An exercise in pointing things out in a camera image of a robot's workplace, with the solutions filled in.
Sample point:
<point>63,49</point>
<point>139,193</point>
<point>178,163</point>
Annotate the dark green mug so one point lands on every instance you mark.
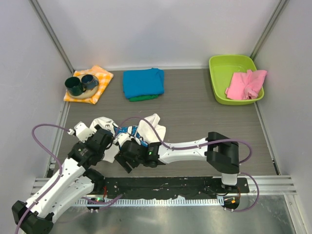
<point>74,86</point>

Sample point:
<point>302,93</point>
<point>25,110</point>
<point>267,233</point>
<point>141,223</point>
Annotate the folded green t-shirt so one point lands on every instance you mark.
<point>143,98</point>

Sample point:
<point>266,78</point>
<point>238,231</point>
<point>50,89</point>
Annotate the green plastic basin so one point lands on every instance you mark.
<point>222,68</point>

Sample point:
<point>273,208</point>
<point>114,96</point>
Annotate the white printed t-shirt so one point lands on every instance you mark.
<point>147,131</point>

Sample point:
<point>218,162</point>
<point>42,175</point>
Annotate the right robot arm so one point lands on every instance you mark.
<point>216,149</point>

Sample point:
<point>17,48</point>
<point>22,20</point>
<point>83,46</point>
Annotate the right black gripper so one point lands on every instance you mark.
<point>123,160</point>

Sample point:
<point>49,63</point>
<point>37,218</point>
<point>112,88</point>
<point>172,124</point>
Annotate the pink t-shirt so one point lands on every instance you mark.
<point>244,86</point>

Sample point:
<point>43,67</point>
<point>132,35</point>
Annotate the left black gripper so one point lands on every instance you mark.
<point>92,136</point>

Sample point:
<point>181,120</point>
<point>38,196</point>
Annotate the beige ceramic plate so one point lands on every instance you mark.
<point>86,94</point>

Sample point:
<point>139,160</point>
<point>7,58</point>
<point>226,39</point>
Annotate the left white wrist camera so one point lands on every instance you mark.
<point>81,131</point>

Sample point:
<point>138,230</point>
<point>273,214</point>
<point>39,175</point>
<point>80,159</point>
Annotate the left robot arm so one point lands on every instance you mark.
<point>74,180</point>

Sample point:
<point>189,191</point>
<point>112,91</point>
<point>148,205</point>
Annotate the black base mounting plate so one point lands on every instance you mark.
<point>192,187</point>

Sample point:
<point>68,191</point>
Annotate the dark blue mug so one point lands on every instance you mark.
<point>89,82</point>

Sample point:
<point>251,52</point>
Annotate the orange checkered cloth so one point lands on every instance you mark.
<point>104,78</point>

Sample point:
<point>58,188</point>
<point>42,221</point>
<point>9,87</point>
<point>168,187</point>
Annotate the folded blue t-shirt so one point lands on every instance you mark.
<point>143,82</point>

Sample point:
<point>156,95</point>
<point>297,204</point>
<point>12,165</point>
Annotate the white slotted cable duct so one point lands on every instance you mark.
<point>180,201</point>

